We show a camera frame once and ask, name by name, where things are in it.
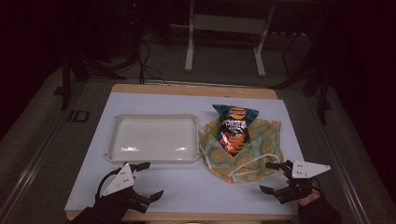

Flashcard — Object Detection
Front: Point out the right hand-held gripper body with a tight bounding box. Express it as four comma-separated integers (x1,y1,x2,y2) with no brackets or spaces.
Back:
275,159,332,205

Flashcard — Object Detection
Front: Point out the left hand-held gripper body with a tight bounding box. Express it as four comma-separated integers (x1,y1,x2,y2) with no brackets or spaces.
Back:
101,162,151,215

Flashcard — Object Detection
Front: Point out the green yellow patterned cloth bag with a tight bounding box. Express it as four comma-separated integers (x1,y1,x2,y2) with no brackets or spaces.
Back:
198,117,286,185

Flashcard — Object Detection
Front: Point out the white plastic tray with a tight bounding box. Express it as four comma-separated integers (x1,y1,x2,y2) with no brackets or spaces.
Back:
105,113,202,165

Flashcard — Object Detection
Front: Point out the teal chips bag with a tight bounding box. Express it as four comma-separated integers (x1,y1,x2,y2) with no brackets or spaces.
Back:
212,104,260,157

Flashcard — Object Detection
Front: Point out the person's right hand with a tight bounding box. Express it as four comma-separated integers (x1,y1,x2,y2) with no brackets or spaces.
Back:
296,189,322,208

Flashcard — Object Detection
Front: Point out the white table mat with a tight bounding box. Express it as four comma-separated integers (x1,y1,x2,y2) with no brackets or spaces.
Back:
64,91,305,217

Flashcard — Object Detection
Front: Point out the black tripod stand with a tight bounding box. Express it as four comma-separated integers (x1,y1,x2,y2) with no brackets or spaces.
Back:
53,50,128,112
269,60,332,126

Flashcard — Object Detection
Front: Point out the wooden table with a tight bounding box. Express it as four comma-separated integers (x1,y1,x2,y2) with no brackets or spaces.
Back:
64,83,302,222

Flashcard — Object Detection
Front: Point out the white metal stand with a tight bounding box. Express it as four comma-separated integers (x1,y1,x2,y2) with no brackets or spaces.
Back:
184,0,277,78

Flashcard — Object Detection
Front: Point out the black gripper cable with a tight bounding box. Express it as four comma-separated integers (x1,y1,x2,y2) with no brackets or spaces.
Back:
94,169,120,202

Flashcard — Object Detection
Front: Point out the black floor bracket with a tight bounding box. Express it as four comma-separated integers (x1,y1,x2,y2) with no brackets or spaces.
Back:
67,109,91,123

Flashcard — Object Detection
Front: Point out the black floor cable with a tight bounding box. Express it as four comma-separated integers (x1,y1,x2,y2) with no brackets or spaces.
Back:
135,38,163,86

